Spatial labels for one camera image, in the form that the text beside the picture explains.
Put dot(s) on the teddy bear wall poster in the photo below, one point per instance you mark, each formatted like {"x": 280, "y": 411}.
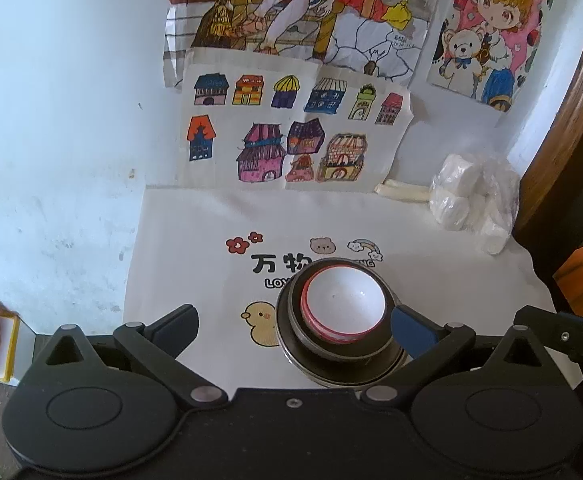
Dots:
{"x": 491, "y": 35}

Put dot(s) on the white printed tablecloth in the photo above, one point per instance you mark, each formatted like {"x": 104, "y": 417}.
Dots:
{"x": 196, "y": 240}

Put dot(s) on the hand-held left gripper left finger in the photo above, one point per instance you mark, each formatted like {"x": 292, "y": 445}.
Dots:
{"x": 179, "y": 329}

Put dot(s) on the clear plastic bag white cups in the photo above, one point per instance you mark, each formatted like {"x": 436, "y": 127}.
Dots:
{"x": 471, "y": 195}

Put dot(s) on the steel plate with blue label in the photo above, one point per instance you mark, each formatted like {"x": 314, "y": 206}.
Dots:
{"x": 290, "y": 330}

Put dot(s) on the stainless steel plate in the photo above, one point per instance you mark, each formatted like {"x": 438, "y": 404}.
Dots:
{"x": 321, "y": 379}
{"x": 341, "y": 385}

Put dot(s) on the child with fan wall poster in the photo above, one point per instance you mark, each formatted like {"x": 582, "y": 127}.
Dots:
{"x": 321, "y": 15}

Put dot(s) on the brown wooden frame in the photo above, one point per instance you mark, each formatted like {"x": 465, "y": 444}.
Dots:
{"x": 561, "y": 135}

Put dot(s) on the white paper roll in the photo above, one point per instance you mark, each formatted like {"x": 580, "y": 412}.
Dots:
{"x": 401, "y": 192}

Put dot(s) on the white bowl with red rim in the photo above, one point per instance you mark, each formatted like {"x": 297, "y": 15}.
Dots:
{"x": 344, "y": 300}
{"x": 336, "y": 338}

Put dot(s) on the coloured houses drawing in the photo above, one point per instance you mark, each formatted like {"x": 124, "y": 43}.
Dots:
{"x": 271, "y": 125}

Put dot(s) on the stainless steel bowl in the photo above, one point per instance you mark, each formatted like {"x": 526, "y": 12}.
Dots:
{"x": 321, "y": 350}

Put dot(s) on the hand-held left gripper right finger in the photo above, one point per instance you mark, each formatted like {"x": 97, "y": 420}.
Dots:
{"x": 412, "y": 332}

